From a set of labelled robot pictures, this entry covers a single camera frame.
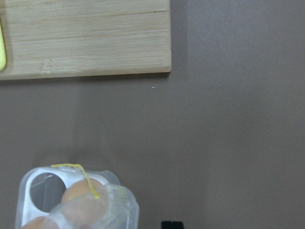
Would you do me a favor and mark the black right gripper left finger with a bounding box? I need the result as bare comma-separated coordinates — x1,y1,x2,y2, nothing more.
161,221,173,229

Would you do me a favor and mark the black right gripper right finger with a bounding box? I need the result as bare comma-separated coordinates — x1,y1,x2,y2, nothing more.
172,221,183,229

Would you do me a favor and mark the clear plastic egg box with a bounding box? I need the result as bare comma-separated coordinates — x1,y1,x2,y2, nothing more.
15,164,139,229

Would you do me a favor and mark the brown egg from bowl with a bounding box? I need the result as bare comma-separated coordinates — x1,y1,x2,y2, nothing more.
21,217,59,229

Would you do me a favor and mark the brown egg front slot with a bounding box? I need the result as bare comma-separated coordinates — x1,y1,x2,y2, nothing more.
61,197,108,226

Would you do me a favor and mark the brown egg slot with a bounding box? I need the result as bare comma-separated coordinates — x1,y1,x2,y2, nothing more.
61,179,98,203
61,197,108,226

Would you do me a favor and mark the brown egg rear slot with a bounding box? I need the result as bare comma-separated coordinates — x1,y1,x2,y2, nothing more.
61,179,98,203

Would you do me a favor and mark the bamboo cutting board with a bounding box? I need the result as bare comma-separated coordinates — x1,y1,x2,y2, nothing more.
0,0,172,80

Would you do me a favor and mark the yellow plastic knife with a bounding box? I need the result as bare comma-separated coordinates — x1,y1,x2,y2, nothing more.
0,25,7,71

